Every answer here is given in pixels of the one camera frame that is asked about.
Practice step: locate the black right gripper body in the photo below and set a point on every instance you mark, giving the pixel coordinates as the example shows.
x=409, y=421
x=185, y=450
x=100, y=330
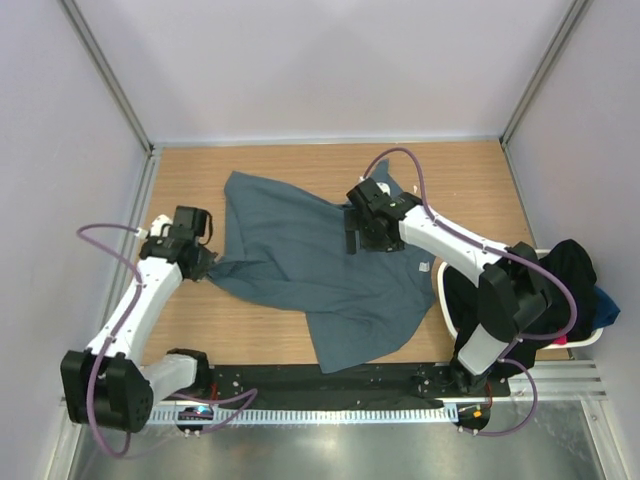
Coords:
x=370, y=240

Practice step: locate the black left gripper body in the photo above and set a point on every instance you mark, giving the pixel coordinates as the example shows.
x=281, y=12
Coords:
x=206, y=262

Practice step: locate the teal blue t-shirt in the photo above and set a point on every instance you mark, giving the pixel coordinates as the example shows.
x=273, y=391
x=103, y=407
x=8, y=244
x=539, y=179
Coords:
x=285, y=248

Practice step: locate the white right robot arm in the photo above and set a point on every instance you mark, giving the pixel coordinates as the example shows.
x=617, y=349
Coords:
x=465, y=251

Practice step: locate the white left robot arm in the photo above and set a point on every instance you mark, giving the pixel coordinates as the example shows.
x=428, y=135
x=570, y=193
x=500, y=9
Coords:
x=105, y=384

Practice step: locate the black t-shirt in basket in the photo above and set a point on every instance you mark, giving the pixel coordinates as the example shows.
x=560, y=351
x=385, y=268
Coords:
x=515, y=311

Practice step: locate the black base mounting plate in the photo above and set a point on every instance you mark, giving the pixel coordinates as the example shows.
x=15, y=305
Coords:
x=434, y=380

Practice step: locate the white laundry basket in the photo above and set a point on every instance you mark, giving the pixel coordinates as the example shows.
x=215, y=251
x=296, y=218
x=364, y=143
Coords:
x=453, y=332

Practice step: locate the pink garment in basket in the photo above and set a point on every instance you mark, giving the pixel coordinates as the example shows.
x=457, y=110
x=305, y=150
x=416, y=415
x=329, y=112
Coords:
x=562, y=341

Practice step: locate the blue garment in basket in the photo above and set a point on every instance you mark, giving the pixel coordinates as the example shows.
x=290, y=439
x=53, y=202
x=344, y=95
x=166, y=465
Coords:
x=607, y=311

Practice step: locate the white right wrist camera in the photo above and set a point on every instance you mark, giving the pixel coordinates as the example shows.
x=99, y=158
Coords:
x=384, y=187

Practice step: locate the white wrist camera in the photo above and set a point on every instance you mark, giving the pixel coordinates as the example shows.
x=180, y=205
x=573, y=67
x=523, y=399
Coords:
x=155, y=228
x=384, y=187

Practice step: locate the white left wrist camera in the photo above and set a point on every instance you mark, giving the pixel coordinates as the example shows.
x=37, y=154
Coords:
x=155, y=228

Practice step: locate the white slotted cable duct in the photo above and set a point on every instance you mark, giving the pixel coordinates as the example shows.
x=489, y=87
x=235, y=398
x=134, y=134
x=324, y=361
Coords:
x=183, y=415

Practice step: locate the aluminium front frame rail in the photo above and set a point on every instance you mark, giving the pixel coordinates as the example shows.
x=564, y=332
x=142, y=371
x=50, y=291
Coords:
x=553, y=380

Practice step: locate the aluminium frame rail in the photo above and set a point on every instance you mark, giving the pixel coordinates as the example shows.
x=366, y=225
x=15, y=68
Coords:
x=90, y=43
x=559, y=41
x=553, y=380

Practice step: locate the aluminium left frame rail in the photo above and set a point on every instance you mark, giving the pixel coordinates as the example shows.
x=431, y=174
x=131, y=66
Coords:
x=90, y=43

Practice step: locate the aluminium right frame rail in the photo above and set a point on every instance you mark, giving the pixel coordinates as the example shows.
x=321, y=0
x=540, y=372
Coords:
x=559, y=41

